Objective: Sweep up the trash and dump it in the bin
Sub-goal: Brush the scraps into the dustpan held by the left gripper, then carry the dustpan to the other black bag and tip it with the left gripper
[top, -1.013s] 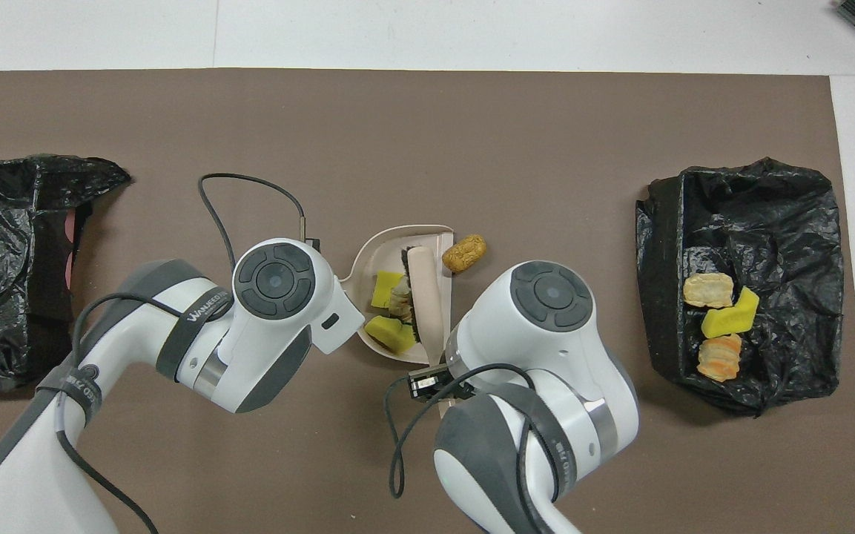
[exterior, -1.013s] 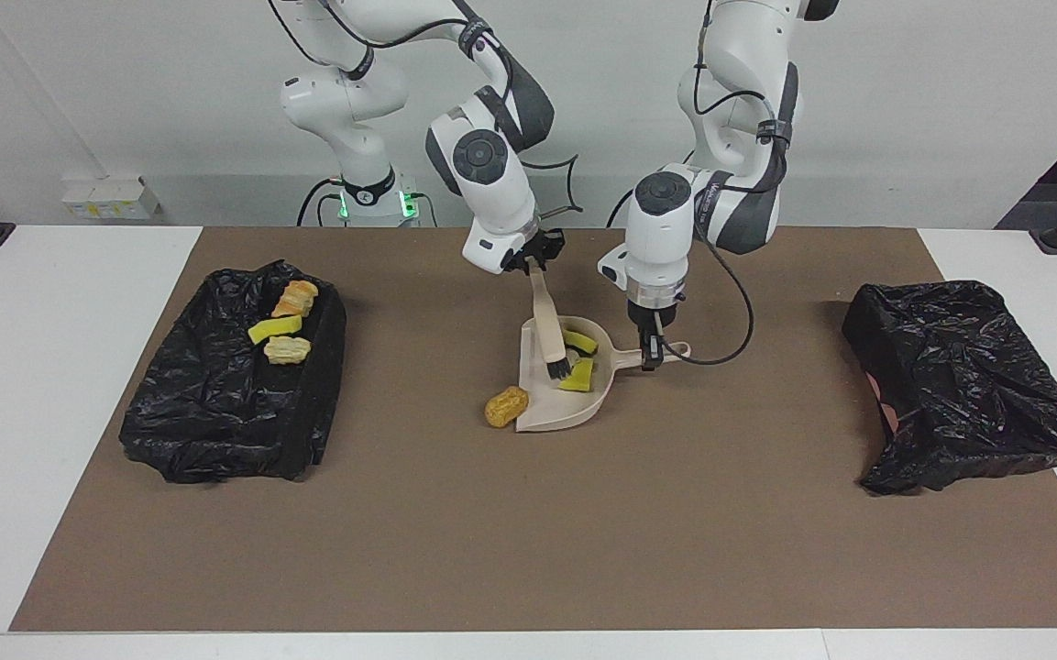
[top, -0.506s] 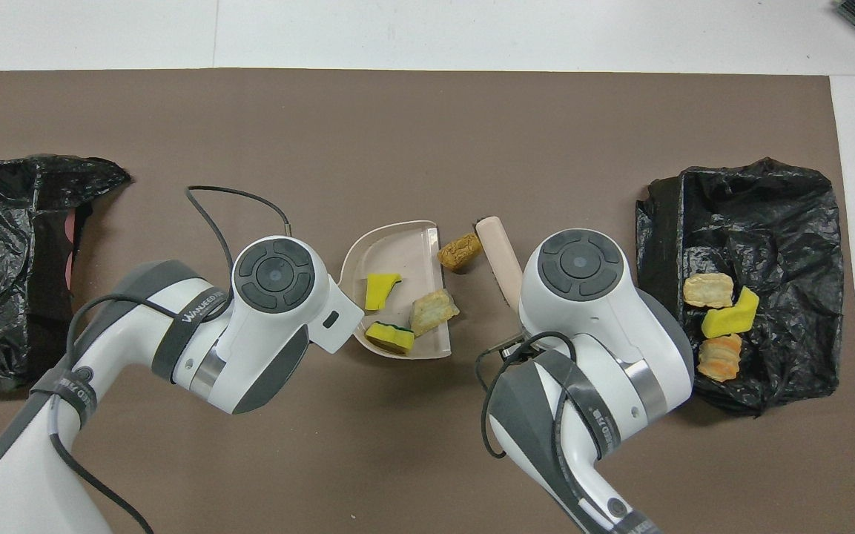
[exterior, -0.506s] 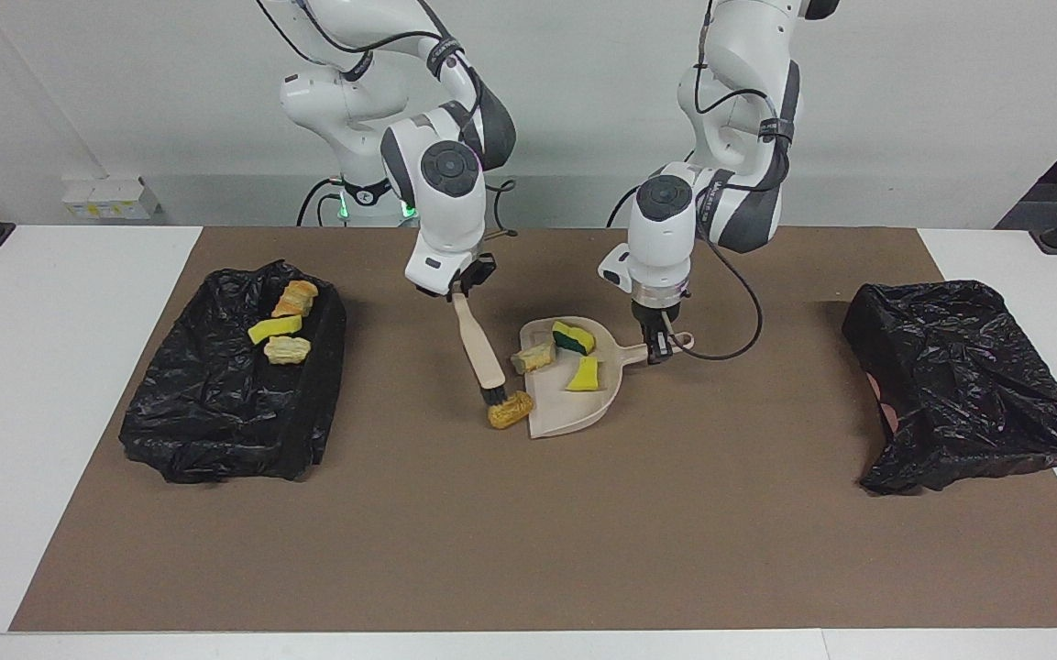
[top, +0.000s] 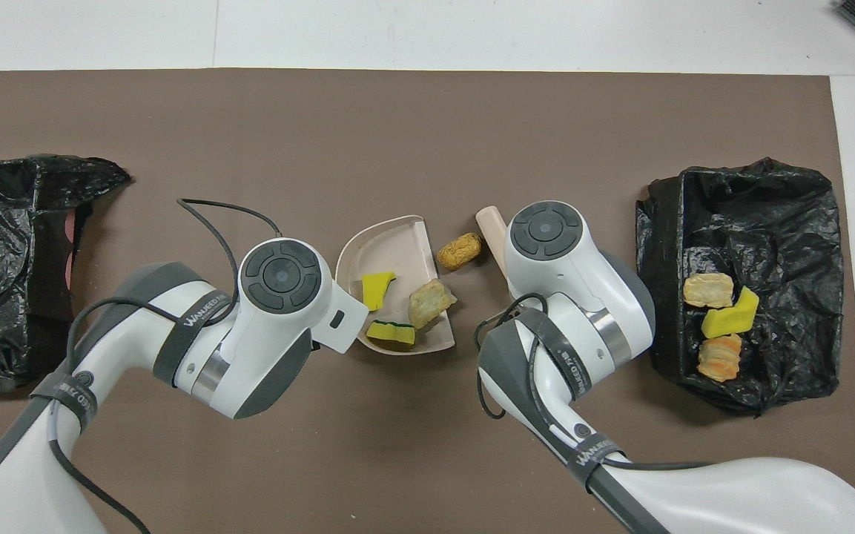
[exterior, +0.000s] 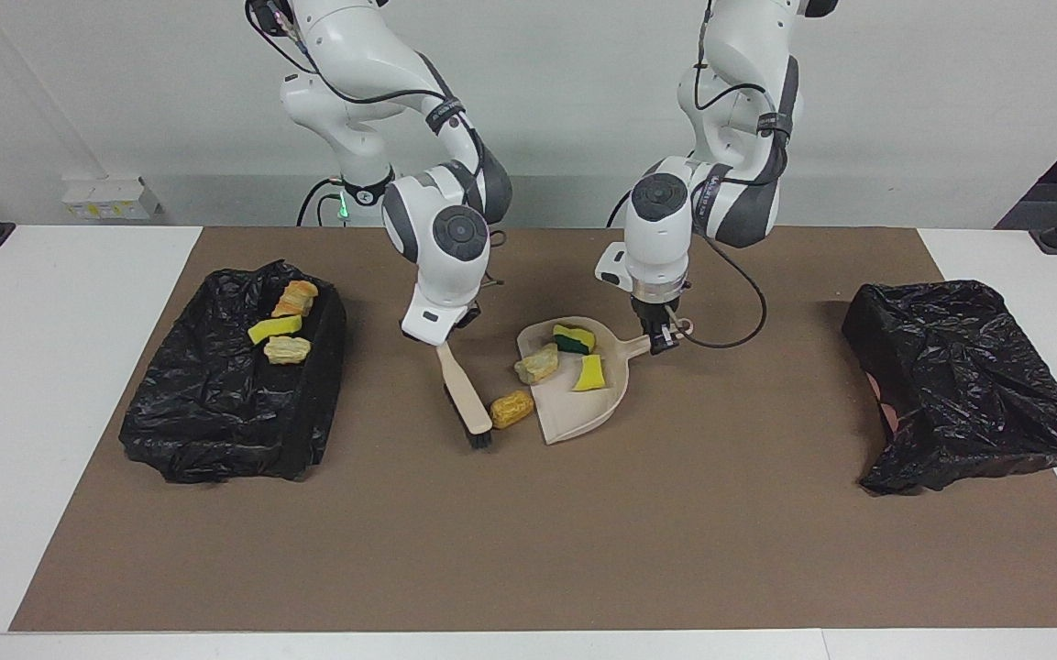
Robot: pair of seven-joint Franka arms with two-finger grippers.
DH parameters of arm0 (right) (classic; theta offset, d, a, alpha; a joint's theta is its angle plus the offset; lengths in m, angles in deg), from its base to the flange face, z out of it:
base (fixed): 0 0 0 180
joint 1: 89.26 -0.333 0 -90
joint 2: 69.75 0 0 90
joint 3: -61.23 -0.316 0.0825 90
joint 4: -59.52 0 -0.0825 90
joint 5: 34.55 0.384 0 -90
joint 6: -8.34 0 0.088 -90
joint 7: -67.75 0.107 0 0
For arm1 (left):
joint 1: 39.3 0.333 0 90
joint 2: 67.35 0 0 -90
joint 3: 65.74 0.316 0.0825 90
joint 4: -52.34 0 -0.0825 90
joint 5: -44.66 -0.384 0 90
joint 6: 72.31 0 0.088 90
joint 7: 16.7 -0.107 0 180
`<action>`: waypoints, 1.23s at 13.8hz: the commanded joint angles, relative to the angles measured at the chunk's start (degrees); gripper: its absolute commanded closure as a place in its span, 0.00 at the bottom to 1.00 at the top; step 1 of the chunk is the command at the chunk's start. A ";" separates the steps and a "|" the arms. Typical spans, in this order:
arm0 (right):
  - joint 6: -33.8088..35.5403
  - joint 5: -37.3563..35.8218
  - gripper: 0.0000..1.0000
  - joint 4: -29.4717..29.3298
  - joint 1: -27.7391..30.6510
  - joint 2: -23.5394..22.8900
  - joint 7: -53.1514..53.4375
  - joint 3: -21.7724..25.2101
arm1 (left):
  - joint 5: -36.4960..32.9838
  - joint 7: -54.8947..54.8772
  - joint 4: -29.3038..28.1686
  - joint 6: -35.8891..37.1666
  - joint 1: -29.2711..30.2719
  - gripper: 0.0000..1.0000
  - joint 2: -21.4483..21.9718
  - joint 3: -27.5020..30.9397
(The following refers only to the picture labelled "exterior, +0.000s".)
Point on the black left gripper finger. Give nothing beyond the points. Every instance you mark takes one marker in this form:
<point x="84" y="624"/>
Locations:
<point x="660" y="341"/>

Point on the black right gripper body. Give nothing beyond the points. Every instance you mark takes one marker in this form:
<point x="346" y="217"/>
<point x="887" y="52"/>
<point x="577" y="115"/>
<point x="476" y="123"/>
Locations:
<point x="468" y="317"/>

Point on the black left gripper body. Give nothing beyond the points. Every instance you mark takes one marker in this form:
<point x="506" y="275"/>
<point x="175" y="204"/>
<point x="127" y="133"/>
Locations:
<point x="656" y="313"/>

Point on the yellow sponge piece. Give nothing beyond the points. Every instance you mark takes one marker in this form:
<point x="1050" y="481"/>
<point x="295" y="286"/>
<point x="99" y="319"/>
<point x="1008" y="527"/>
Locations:
<point x="590" y="373"/>
<point x="274" y="328"/>
<point x="574" y="335"/>

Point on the beige hand brush black bristles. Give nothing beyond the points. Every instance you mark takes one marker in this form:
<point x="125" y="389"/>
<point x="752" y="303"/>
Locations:
<point x="464" y="394"/>

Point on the pale trash lump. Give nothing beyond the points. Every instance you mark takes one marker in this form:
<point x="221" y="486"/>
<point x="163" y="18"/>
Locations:
<point x="288" y="349"/>
<point x="537" y="364"/>

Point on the beige plastic dustpan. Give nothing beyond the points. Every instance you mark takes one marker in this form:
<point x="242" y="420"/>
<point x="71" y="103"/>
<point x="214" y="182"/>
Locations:
<point x="574" y="412"/>

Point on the orange striped bread toy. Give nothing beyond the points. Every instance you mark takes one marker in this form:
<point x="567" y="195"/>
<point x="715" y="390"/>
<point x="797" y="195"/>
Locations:
<point x="295" y="298"/>

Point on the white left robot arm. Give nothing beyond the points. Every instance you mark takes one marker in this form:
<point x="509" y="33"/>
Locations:
<point x="666" y="238"/>

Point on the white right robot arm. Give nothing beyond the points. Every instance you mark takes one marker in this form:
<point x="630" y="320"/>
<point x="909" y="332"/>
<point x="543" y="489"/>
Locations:
<point x="445" y="266"/>

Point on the brown table mat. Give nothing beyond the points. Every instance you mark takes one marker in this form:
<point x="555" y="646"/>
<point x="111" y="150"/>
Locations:
<point x="528" y="550"/>

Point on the left black plastic bag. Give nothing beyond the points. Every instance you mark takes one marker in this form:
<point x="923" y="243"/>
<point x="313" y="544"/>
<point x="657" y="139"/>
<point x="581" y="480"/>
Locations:
<point x="216" y="403"/>

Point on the black plastic bag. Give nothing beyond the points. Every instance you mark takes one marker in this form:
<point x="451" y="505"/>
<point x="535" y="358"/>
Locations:
<point x="959" y="385"/>
<point x="216" y="403"/>

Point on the right black plastic bag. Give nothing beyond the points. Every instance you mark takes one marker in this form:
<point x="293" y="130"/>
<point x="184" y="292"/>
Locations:
<point x="959" y="385"/>

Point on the white wall socket boxes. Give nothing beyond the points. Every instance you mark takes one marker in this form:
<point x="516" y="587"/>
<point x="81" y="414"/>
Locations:
<point x="111" y="197"/>

